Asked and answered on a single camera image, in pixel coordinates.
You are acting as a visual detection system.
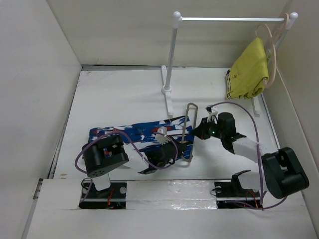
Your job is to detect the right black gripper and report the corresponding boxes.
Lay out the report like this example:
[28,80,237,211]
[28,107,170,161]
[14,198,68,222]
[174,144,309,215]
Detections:
[191,117,225,139]

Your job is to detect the blue white red patterned trousers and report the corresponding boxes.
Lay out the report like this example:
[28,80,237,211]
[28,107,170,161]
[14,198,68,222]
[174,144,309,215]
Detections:
[88,116,194,159]

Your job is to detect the grey wire hanger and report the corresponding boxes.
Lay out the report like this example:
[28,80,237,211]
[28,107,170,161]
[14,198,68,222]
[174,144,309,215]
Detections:
[180,102,199,163]

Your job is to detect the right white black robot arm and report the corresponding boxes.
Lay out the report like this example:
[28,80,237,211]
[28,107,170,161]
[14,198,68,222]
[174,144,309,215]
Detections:
[191,112,310,199]

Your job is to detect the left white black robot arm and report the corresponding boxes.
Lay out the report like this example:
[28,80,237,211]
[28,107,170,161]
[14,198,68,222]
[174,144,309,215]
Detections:
[78,133,187,198]

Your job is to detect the beige wooden hanger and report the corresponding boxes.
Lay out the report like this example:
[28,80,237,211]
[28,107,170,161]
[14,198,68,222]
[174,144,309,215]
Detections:
[255,23,277,88]

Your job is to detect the yellow green shorts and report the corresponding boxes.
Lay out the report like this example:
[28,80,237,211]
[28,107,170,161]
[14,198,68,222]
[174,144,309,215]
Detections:
[226,37,269,100]

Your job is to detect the white garment rack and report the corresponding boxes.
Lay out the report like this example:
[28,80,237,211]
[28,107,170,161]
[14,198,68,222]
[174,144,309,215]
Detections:
[161,11,299,118]

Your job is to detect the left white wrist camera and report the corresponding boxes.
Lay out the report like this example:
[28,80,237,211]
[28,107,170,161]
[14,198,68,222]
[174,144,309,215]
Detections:
[155,126,170,145]

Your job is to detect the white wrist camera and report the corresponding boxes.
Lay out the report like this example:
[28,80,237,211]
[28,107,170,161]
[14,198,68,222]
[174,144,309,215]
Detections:
[155,126,170,145]
[206,105,218,122]

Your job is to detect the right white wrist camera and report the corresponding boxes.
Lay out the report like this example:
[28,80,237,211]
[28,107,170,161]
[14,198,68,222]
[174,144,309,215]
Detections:
[206,105,218,122]

